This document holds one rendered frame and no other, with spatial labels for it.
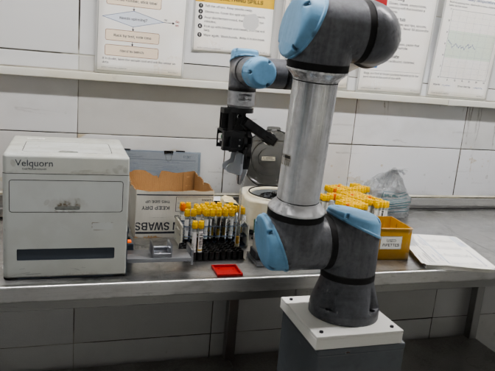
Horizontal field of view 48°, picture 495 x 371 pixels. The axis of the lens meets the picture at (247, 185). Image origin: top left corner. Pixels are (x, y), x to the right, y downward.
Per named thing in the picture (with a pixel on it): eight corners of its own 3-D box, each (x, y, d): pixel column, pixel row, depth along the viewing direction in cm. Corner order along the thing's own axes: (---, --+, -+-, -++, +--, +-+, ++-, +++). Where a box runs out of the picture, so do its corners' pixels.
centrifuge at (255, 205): (247, 241, 172) (250, 202, 169) (234, 214, 200) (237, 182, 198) (321, 244, 175) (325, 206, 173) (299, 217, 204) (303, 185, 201)
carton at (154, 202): (132, 238, 165) (134, 189, 162) (123, 211, 192) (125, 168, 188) (212, 237, 173) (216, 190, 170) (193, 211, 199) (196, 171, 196)
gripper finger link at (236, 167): (222, 184, 152) (225, 151, 151) (243, 184, 154) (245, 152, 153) (225, 186, 150) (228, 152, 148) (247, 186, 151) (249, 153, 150)
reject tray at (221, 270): (217, 277, 141) (217, 274, 141) (211, 267, 147) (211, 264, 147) (242, 276, 143) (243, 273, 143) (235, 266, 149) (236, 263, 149)
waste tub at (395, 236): (367, 260, 164) (373, 228, 161) (349, 245, 176) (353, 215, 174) (409, 260, 167) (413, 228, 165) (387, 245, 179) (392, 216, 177)
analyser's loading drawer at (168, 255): (111, 267, 136) (112, 247, 135) (109, 258, 142) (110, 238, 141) (193, 264, 143) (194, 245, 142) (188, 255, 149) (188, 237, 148)
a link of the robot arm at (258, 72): (292, 59, 134) (276, 58, 144) (248, 54, 131) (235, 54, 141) (289, 91, 136) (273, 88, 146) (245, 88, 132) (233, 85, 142)
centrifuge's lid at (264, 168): (244, 124, 195) (241, 124, 203) (240, 194, 197) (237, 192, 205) (304, 128, 198) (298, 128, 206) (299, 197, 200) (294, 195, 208)
